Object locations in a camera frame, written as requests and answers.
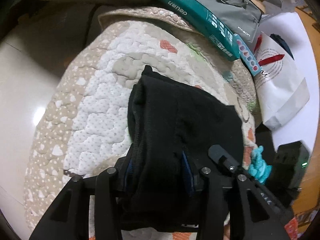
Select light blue shapes box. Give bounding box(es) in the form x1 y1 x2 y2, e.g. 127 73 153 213
234 34 263 77

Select green paper pack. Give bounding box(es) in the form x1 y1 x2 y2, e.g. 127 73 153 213
156 0 240 62

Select white paper bag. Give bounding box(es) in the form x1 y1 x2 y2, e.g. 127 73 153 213
252 31 310 130

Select beige quilted mat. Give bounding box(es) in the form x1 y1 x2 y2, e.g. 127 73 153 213
24 6 300 240

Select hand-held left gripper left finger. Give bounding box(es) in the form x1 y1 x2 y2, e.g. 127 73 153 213
29 154 136 240

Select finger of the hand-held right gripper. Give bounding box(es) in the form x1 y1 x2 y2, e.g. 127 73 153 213
208 145 294 220

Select black pants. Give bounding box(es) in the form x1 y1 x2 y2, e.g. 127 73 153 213
120 65 244 233

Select teal star fleece blanket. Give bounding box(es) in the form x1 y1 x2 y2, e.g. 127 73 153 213
249 145 273 184

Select grey laptop bag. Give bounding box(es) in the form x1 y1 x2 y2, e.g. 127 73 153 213
186 0 263 43

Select dark blue cloth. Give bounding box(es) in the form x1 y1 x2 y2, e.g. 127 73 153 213
270 33 295 60

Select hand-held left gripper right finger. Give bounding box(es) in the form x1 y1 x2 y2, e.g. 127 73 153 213
182 152 286 240

